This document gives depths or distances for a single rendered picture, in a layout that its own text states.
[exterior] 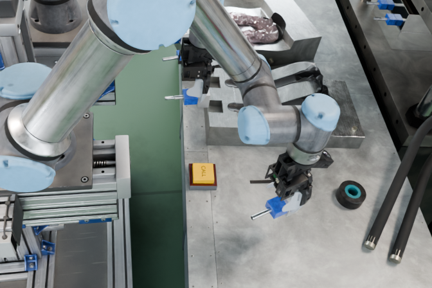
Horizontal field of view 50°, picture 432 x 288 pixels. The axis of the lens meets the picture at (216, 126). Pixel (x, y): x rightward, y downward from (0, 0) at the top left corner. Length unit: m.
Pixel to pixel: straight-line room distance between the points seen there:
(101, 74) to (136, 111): 1.90
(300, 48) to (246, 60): 0.86
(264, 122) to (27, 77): 0.47
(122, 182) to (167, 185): 1.18
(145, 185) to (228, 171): 0.97
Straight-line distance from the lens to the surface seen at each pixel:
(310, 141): 0.96
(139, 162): 2.40
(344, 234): 1.39
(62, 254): 1.94
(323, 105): 0.93
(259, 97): 0.94
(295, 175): 1.08
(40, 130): 0.83
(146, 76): 2.83
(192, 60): 1.28
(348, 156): 1.56
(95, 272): 1.89
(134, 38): 0.65
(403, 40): 2.07
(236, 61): 0.92
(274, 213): 1.19
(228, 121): 1.41
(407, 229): 1.42
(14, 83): 0.97
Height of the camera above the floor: 1.93
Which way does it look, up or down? 48 degrees down
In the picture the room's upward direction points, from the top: 11 degrees clockwise
